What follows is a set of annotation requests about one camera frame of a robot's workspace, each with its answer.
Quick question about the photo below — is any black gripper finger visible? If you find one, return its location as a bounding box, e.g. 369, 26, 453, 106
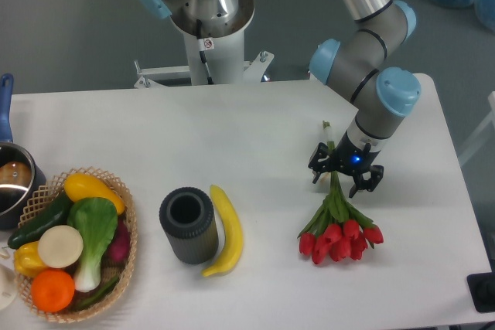
349, 165, 384, 198
308, 142, 335, 183

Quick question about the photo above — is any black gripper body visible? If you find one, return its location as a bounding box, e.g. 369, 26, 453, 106
330, 134, 381, 177

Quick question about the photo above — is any red tulip bouquet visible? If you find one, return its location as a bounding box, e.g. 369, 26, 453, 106
298, 121, 384, 265

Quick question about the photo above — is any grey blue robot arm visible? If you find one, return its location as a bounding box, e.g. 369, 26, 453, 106
139, 0, 421, 192

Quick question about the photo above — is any yellow plastic banana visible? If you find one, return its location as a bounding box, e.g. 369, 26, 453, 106
201, 185, 244, 277

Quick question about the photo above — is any dark grey ribbed vase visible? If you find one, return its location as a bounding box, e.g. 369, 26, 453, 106
159, 187, 219, 264

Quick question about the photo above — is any black device at edge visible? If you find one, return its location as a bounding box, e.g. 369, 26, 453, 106
466, 272, 494, 313

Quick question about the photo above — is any purple red sweet potato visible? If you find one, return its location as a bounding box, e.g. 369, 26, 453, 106
107, 219, 131, 263

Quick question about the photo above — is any green bok choy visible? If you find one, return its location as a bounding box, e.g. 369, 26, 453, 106
67, 197, 118, 292

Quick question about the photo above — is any yellow squash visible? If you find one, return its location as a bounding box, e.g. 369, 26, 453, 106
63, 173, 125, 215

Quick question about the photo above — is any green chili pepper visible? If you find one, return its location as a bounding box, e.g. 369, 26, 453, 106
72, 275, 120, 311

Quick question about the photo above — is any woven wicker basket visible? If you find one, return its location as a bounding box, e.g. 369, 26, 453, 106
15, 167, 138, 324

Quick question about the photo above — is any dark green cucumber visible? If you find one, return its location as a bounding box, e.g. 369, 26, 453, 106
8, 191, 73, 250

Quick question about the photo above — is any white round radish slice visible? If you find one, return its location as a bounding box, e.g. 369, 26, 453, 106
38, 225, 84, 268

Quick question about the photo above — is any orange fruit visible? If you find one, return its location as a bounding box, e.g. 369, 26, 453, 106
30, 269, 75, 312

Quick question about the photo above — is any yellow bell pepper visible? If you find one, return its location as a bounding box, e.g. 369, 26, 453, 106
14, 241, 49, 278

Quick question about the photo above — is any white frame at right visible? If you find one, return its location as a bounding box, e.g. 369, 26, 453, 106
458, 91, 494, 167

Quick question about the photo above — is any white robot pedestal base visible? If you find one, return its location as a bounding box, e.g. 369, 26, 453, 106
135, 0, 275, 88

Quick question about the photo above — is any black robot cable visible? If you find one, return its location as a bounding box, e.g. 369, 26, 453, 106
195, 19, 214, 86

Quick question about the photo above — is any blue handled saucepan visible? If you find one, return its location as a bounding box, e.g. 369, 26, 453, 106
1, 73, 46, 230

